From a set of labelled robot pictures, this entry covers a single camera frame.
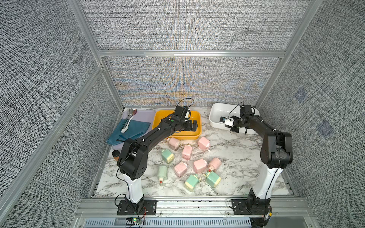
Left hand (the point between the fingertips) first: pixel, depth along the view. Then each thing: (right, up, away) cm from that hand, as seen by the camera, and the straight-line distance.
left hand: (194, 124), depth 89 cm
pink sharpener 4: (-8, -25, -9) cm, 28 cm away
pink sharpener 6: (+11, -23, -7) cm, 26 cm away
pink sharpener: (-13, -12, +1) cm, 18 cm away
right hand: (+25, +3, +10) cm, 28 cm away
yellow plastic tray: (+3, +6, +20) cm, 21 cm away
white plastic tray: (+22, +11, +28) cm, 37 cm away
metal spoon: (-46, +9, +25) cm, 53 cm away
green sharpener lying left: (-18, -27, -11) cm, 35 cm away
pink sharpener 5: (+3, -24, -6) cm, 25 cm away
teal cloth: (-42, -4, +17) cm, 46 cm away
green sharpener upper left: (-16, -19, -3) cm, 25 cm away
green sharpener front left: (-2, -30, -13) cm, 33 cm away
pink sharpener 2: (+6, -13, +2) cm, 14 cm away
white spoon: (-50, -5, +15) cm, 52 cm away
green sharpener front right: (+9, -30, -12) cm, 33 cm away
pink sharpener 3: (-5, -17, -3) cm, 18 cm away
